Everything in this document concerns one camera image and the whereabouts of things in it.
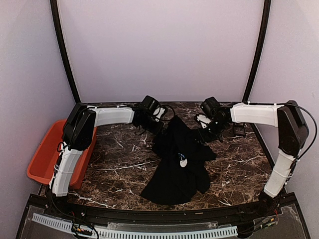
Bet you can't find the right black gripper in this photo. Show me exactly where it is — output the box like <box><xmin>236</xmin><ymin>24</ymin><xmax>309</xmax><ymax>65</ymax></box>
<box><xmin>196</xmin><ymin>118</ymin><xmax>228</xmax><ymax>144</ymax></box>

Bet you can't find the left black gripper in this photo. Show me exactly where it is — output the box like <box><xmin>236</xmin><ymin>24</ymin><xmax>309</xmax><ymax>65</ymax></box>
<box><xmin>140</xmin><ymin>115</ymin><xmax>169</xmax><ymax>137</ymax></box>

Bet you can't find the black t-shirt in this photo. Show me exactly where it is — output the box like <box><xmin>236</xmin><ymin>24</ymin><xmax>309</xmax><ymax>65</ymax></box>
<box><xmin>141</xmin><ymin>116</ymin><xmax>216</xmax><ymax>205</ymax></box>

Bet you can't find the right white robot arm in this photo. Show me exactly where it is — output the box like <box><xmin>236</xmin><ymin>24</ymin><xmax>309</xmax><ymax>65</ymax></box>
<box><xmin>194</xmin><ymin>97</ymin><xmax>309</xmax><ymax>216</ymax></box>

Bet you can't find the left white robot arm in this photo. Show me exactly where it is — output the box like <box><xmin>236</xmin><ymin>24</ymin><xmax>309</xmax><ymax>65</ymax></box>
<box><xmin>49</xmin><ymin>96</ymin><xmax>167</xmax><ymax>197</ymax></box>

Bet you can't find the black display stand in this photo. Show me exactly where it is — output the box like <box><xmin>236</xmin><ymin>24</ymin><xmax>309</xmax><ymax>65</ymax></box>
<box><xmin>232</xmin><ymin>123</ymin><xmax>246</xmax><ymax>137</ymax></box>

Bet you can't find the orange plastic bin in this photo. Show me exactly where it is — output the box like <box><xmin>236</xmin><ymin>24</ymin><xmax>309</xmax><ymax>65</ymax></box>
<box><xmin>27</xmin><ymin>120</ymin><xmax>97</xmax><ymax>190</ymax></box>

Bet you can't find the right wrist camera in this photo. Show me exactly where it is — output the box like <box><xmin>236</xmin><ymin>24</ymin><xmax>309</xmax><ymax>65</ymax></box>
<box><xmin>194</xmin><ymin>114</ymin><xmax>211</xmax><ymax>128</ymax></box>

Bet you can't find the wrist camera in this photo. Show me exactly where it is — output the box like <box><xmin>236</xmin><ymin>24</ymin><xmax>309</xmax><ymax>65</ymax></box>
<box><xmin>153</xmin><ymin>107</ymin><xmax>167</xmax><ymax>122</ymax></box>
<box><xmin>194</xmin><ymin>114</ymin><xmax>211</xmax><ymax>128</ymax></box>

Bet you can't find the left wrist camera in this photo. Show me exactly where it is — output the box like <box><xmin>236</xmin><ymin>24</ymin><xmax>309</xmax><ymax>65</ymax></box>
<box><xmin>153</xmin><ymin>107</ymin><xmax>167</xmax><ymax>122</ymax></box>

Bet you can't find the right black frame post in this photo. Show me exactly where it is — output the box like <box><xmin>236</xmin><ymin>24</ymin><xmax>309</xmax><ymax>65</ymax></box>
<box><xmin>242</xmin><ymin>0</ymin><xmax>271</xmax><ymax>101</ymax></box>

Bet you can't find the black frame post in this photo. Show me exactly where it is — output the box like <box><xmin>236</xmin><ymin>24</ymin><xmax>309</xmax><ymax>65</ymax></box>
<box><xmin>242</xmin><ymin>0</ymin><xmax>271</xmax><ymax>101</ymax></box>
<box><xmin>50</xmin><ymin>0</ymin><xmax>81</xmax><ymax>103</ymax></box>

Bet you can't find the black front rail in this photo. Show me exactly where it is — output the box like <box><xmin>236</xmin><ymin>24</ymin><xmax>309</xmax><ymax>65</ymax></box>
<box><xmin>27</xmin><ymin>194</ymin><xmax>297</xmax><ymax>227</ymax></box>

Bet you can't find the white slotted cable duct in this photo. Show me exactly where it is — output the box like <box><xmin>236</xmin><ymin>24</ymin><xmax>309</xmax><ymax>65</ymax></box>
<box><xmin>32</xmin><ymin>213</ymin><xmax>238</xmax><ymax>239</ymax></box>

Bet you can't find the left black frame post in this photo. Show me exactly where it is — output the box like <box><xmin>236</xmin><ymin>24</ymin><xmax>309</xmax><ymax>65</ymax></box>
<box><xmin>50</xmin><ymin>0</ymin><xmax>81</xmax><ymax>103</ymax></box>

